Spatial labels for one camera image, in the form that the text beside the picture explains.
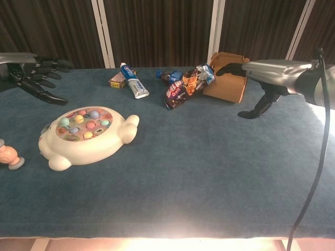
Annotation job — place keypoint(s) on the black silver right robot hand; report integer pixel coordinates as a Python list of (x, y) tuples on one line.
[(274, 73)]

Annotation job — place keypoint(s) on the small red brown carton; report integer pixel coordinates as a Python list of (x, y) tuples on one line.
[(117, 81)]

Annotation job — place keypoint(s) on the white curtain frame post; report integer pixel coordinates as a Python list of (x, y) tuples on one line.
[(299, 28), (103, 34), (216, 28)]

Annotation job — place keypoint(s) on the small wooden toy mallet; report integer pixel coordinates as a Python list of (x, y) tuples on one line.
[(9, 154)]

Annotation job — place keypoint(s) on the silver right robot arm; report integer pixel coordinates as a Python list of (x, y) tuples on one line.
[(318, 86)]

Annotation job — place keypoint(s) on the blue table cloth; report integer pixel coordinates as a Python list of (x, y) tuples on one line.
[(183, 170)]

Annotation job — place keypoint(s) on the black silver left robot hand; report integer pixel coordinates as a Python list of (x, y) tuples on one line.
[(23, 58)]

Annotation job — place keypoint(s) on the blue white toothpaste tube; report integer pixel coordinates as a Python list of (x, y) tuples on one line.
[(134, 83)]

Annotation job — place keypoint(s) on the cola bottle blue label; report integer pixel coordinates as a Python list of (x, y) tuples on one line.
[(167, 75)]

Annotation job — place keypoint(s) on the dark snack bag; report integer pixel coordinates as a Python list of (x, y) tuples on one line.
[(183, 89)]

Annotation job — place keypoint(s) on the dark brown pleated curtain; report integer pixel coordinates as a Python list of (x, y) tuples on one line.
[(162, 28)]

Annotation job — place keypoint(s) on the brown cardboard gable box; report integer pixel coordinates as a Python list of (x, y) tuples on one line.
[(225, 89)]

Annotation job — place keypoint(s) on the white whack-a-mole toy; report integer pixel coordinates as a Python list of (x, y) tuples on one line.
[(86, 154)]

